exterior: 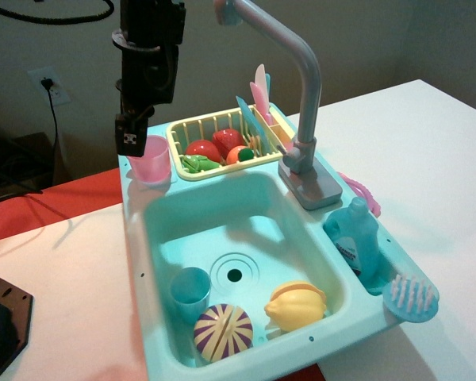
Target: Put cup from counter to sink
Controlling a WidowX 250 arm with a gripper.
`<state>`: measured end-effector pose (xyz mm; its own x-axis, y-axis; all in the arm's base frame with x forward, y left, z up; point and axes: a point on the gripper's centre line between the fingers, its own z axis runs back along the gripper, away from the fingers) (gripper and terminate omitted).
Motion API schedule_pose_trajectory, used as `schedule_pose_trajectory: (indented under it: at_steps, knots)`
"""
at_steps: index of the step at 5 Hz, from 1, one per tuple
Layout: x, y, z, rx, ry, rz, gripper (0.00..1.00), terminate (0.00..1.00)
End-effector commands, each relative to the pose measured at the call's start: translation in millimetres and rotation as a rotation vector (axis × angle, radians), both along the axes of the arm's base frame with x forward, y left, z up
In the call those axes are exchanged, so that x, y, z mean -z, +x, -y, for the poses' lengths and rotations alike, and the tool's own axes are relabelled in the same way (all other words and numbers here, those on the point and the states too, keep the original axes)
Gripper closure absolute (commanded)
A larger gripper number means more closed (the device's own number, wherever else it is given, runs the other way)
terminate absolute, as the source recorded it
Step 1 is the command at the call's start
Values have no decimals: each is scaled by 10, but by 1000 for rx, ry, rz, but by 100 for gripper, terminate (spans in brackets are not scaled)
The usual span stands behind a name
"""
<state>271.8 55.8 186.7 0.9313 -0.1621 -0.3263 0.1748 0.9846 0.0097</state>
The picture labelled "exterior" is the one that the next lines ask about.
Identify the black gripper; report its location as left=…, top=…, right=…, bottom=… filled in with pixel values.
left=115, top=44, right=179, bottom=156

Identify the pink plastic cup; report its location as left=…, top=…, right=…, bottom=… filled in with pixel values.
left=127, top=135, right=171, bottom=184

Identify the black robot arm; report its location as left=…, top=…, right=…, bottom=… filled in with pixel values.
left=112, top=1, right=186, bottom=157

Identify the teal plastic cup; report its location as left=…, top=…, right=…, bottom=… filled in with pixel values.
left=170, top=267, right=211, bottom=325

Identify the teal toy sink unit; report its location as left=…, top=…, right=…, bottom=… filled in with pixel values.
left=116, top=103, right=440, bottom=381

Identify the green toy vegetable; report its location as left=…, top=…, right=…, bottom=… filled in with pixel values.
left=181, top=155, right=221, bottom=174

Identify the red toy tomato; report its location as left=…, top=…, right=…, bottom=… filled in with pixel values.
left=185, top=139, right=221, bottom=164

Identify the red toy strawberry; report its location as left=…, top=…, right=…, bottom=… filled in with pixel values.
left=212, top=129, right=244, bottom=159

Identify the orange toy fruit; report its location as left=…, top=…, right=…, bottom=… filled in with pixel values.
left=226, top=145, right=255, bottom=165

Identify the yellow dish rack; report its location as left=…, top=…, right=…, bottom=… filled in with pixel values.
left=166, top=106, right=295, bottom=181

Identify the blue toy plate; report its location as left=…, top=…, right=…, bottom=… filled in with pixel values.
left=236, top=95, right=269, bottom=155

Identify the pink toy knife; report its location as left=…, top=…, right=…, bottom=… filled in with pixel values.
left=249, top=63, right=274, bottom=125

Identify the red cloth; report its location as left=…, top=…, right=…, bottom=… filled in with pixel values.
left=0, top=168, right=122, bottom=240

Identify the grey toy faucet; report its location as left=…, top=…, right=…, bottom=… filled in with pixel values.
left=213, top=0, right=344, bottom=211

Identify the purple yellow striped toy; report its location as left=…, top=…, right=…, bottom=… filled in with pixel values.
left=193, top=303, right=254, bottom=363

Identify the yellow toy lemon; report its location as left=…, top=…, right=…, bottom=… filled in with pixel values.
left=264, top=280, right=327, bottom=332

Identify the blue dish soap bottle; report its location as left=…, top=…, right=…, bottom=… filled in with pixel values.
left=322, top=197, right=379, bottom=283

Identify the pink toy utensil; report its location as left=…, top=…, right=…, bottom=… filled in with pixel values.
left=338, top=172, right=382, bottom=217

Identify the blue scrub brush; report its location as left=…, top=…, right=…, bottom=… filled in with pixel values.
left=382, top=274, right=439, bottom=323

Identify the white wall outlet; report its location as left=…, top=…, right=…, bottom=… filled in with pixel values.
left=27, top=66, right=71, bottom=106

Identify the black power cord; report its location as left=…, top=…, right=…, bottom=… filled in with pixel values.
left=0, top=77, right=60, bottom=207

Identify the black braided cable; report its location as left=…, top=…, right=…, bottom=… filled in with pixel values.
left=0, top=0, right=116, bottom=24

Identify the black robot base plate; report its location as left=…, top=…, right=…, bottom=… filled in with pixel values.
left=0, top=278, right=34, bottom=376

